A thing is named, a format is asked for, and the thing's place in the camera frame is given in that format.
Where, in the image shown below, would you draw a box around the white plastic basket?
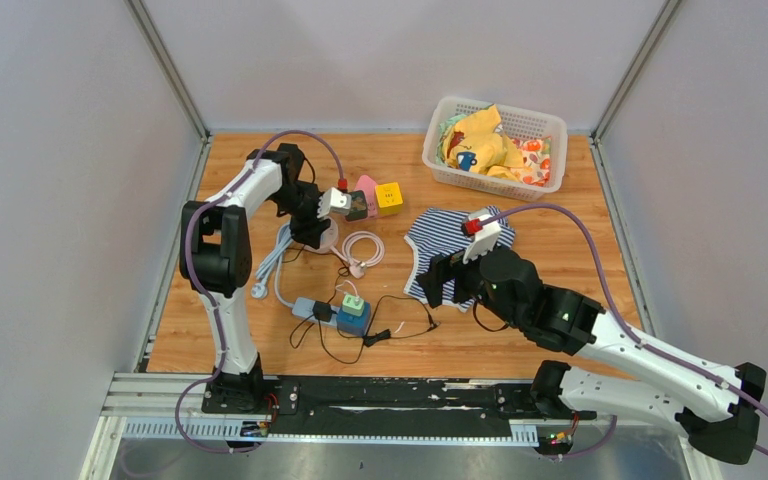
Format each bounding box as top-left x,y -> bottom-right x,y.
422,96 -> 568,201

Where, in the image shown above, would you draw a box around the yellow power adapter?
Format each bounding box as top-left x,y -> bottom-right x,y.
374,182 -> 404,216

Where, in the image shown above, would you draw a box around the yellow clothes in basket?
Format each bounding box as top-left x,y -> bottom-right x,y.
436,105 -> 552,187

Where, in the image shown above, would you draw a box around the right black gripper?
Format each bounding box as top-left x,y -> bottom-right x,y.
416,238 -> 523,329

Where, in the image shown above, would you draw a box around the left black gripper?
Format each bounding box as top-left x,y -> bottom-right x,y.
268,186 -> 330,250

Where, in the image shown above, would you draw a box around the black adapter with cable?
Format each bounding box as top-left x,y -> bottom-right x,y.
289,285 -> 441,365

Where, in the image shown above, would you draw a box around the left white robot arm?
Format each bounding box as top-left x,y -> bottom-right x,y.
179,143 -> 331,413

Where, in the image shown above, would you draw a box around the pink coiled cable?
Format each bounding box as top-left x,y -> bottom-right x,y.
338,230 -> 387,280

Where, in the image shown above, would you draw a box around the blue striped shirt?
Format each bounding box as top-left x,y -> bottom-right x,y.
403,206 -> 516,312

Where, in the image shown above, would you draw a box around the light blue power cord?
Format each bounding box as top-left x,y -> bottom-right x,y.
250,221 -> 302,309

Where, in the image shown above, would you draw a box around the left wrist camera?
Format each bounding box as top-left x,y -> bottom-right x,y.
317,187 -> 352,219

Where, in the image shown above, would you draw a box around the light blue power strip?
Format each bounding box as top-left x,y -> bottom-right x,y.
291,297 -> 339,328

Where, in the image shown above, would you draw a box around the pink triangular power strip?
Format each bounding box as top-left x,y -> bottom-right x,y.
355,175 -> 379,218

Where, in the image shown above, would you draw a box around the blue cube charger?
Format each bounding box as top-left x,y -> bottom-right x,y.
336,302 -> 371,337

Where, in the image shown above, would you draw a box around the pink round power strip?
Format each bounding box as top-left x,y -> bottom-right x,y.
304,220 -> 339,254

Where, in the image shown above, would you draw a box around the dark green cube charger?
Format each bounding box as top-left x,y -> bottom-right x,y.
345,190 -> 369,222

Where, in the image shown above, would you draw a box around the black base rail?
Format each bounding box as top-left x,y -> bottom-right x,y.
201,376 -> 577,441

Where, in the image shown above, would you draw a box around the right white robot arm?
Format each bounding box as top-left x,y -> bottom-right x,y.
417,247 -> 766,465

